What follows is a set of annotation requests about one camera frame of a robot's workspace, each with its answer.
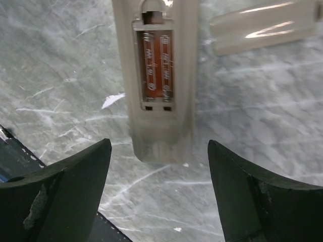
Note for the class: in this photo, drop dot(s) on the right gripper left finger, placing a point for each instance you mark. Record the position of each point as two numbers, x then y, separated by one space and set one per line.
58 202

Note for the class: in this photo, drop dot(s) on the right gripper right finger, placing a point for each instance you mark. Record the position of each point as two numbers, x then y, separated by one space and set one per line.
256 204

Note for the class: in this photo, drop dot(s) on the beige battery compartment cover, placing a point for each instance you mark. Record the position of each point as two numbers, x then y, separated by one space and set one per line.
264 25

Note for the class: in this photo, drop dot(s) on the beige remote control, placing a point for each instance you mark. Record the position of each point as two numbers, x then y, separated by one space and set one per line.
158 53

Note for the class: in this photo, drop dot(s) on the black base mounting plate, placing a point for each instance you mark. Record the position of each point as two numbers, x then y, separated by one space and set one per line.
17 159

